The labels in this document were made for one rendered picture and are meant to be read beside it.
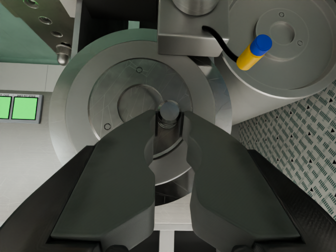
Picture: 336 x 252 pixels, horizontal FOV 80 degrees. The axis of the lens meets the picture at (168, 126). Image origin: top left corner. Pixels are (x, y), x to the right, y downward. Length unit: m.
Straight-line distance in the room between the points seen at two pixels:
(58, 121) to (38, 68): 3.32
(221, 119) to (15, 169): 0.50
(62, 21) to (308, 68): 0.42
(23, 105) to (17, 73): 3.03
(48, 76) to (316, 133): 3.30
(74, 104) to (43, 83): 3.22
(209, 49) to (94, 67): 0.09
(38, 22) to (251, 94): 0.44
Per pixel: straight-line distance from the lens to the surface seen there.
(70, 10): 0.24
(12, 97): 0.60
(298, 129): 0.28
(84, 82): 0.17
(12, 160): 0.59
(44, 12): 0.48
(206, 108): 0.16
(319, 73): 0.23
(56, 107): 0.18
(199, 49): 0.16
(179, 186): 0.16
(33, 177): 0.56
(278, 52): 0.21
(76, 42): 0.20
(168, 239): 0.53
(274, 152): 0.32
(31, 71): 3.53
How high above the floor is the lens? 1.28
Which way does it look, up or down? 8 degrees down
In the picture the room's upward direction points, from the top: 178 degrees counter-clockwise
